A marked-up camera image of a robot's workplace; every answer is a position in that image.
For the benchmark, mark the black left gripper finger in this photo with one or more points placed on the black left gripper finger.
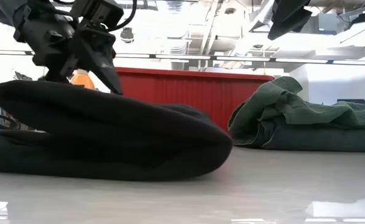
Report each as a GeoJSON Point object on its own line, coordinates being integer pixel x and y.
{"type": "Point", "coordinates": [62, 70]}
{"type": "Point", "coordinates": [98, 53]}

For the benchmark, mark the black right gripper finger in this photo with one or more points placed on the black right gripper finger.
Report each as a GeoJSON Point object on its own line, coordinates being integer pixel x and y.
{"type": "Point", "coordinates": [288, 18]}

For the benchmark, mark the black fabric garment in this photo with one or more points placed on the black fabric garment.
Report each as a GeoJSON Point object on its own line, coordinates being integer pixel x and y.
{"type": "Point", "coordinates": [107, 140]}

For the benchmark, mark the dark green polo shirt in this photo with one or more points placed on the dark green polo shirt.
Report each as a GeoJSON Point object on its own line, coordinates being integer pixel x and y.
{"type": "Point", "coordinates": [278, 102]}

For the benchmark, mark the red plastic laundry bin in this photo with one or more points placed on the red plastic laundry bin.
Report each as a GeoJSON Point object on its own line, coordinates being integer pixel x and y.
{"type": "Point", "coordinates": [201, 93]}

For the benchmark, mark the orange liquid spray bottle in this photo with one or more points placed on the orange liquid spray bottle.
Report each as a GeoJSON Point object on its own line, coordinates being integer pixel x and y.
{"type": "Point", "coordinates": [82, 80]}

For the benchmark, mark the dark round ceiling fixture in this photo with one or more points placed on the dark round ceiling fixture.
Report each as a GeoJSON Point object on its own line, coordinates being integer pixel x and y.
{"type": "Point", "coordinates": [127, 35]}

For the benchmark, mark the long white light strip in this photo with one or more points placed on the long white light strip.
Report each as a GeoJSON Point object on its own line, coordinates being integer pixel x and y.
{"type": "Point", "coordinates": [244, 58]}

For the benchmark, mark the black monitor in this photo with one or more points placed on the black monitor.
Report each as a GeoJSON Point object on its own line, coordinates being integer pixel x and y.
{"type": "Point", "coordinates": [353, 102]}

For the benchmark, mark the grey ceiling air duct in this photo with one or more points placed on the grey ceiling air duct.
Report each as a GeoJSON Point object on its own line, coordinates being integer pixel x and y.
{"type": "Point", "coordinates": [263, 17]}

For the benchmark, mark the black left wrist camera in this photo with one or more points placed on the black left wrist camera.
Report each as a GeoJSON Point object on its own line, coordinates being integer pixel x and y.
{"type": "Point", "coordinates": [101, 12]}

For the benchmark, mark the dark ceiling bracket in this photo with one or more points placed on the dark ceiling bracket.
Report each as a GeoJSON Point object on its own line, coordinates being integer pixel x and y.
{"type": "Point", "coordinates": [362, 19]}

